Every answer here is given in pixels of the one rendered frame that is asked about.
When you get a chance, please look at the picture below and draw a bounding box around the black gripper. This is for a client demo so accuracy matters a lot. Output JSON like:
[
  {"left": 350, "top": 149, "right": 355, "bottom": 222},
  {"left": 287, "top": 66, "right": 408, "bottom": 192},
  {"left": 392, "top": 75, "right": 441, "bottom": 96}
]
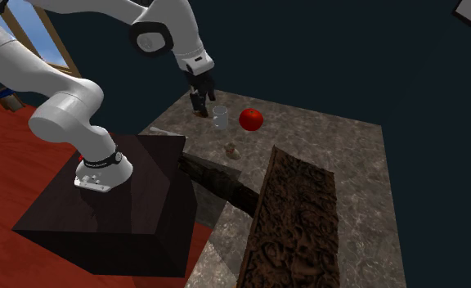
[{"left": 185, "top": 70, "right": 217, "bottom": 104}]

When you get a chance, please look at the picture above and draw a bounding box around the dark bottle with brown base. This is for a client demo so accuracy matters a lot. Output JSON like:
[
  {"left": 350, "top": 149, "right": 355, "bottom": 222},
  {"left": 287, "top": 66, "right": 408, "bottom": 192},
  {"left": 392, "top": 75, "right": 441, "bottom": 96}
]
[{"left": 191, "top": 93, "right": 210, "bottom": 119}]

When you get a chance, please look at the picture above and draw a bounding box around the clear glass mug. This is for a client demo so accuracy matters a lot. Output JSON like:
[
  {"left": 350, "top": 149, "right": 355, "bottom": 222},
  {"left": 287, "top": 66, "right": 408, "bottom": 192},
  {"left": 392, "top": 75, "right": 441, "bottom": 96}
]
[{"left": 212, "top": 105, "right": 230, "bottom": 131}]

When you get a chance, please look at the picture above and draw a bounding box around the red tomato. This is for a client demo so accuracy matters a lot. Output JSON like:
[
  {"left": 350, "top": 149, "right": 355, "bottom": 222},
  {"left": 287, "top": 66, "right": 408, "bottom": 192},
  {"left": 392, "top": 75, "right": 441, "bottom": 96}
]
[{"left": 238, "top": 107, "right": 265, "bottom": 133}]

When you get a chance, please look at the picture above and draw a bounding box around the small beige figure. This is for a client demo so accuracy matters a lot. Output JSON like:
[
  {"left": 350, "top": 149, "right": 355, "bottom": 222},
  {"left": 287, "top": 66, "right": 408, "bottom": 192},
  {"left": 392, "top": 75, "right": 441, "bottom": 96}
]
[{"left": 223, "top": 141, "right": 242, "bottom": 161}]

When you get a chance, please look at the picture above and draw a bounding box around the dark robot stand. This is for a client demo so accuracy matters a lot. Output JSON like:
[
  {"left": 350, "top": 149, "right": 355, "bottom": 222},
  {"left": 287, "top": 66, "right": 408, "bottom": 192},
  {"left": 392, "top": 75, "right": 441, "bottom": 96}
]
[{"left": 11, "top": 134, "right": 199, "bottom": 278}]

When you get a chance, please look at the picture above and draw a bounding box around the carved brown wooden board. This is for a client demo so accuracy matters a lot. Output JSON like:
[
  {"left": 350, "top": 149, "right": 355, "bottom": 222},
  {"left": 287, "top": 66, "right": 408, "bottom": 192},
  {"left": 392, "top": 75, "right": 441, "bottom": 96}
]
[{"left": 235, "top": 144, "right": 342, "bottom": 288}]

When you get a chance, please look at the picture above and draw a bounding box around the wooden framed window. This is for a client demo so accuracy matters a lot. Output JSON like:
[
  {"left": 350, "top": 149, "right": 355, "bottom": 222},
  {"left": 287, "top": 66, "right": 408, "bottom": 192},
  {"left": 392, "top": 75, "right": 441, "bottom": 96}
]
[{"left": 0, "top": 0, "right": 83, "bottom": 79}]

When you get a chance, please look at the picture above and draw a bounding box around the small brown box blue top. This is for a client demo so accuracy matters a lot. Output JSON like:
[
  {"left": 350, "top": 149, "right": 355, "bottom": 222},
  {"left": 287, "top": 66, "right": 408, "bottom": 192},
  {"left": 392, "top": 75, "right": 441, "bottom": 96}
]
[{"left": 0, "top": 87, "right": 26, "bottom": 112}]

